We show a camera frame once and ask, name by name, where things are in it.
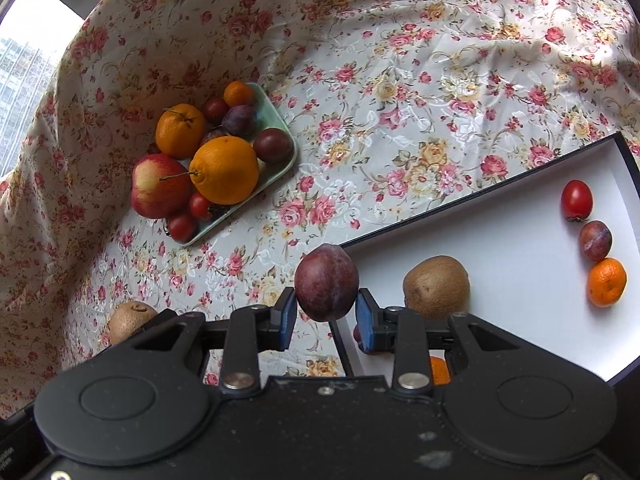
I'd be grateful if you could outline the rear orange with stem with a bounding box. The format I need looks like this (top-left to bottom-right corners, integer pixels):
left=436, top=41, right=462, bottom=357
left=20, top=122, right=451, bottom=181
left=155, top=103, right=207, bottom=159

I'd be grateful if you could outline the brown kiwi large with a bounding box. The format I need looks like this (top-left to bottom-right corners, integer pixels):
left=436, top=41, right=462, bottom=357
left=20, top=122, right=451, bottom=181
left=402, top=256, right=471, bottom=321

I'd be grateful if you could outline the red tomato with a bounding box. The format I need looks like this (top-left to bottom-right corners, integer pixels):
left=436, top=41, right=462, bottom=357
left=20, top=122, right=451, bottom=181
left=561, top=180, right=593, bottom=222
left=352, top=325, right=361, bottom=344

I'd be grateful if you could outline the dark plum tray right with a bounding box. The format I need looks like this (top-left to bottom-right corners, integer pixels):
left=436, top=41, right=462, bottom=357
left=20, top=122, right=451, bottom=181
left=253, top=128, right=294, bottom=164

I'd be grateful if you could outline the red tomato tray front-right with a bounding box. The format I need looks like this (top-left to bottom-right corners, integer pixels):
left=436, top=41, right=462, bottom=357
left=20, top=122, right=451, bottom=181
left=189, top=192, right=214, bottom=222

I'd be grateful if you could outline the floral tablecloth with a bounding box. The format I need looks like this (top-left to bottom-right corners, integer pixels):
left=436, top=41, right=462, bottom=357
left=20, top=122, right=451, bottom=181
left=1, top=0, right=639, bottom=416

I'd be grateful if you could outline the small mandarin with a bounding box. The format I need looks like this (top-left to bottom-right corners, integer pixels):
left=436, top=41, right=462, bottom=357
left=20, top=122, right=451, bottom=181
left=222, top=80, right=254, bottom=107
left=430, top=356, right=451, bottom=386

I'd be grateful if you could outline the purple plum tray rear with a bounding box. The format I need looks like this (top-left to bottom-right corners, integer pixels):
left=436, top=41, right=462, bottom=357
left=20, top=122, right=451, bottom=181
left=221, top=104, right=256, bottom=139

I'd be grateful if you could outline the small mandarin on tray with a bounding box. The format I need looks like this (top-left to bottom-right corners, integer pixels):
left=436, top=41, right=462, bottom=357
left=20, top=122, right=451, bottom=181
left=222, top=80, right=254, bottom=107

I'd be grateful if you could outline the large orange with stem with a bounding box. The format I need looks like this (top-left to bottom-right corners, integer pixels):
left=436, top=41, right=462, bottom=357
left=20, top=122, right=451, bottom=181
left=160, top=136, right=260, bottom=206

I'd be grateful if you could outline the purple plum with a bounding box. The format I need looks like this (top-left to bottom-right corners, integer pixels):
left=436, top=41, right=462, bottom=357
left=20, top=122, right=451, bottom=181
left=578, top=220, right=613, bottom=262

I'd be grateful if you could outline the red tomato tray front-left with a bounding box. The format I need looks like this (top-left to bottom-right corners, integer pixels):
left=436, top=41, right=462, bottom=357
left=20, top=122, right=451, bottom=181
left=166, top=211, right=198, bottom=243

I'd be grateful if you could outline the light green rectangular tray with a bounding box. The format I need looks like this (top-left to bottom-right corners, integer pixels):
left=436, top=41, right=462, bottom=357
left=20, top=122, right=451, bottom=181
left=178, top=81, right=298, bottom=247

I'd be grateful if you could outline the red tomato tray rear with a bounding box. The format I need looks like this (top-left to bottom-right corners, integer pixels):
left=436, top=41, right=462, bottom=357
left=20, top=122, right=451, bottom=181
left=201, top=96, right=230, bottom=125

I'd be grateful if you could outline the dark plum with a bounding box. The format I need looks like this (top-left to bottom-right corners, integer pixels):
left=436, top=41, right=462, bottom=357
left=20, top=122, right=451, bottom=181
left=294, top=244, right=359, bottom=322

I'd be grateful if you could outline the white box with black rim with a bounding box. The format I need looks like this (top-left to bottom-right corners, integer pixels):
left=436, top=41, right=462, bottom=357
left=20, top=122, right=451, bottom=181
left=345, top=134, right=639, bottom=382

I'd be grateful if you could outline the large red apple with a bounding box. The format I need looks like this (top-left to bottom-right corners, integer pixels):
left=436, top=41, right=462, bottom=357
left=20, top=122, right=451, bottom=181
left=130, top=154, right=192, bottom=219

